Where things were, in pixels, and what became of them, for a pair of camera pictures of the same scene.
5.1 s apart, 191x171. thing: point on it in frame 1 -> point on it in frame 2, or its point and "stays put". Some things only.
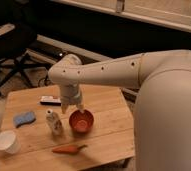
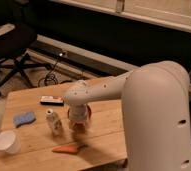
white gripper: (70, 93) -> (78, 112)
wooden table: (95, 135) stays put
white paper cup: (6, 140) stays put
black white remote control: (51, 100) stays put
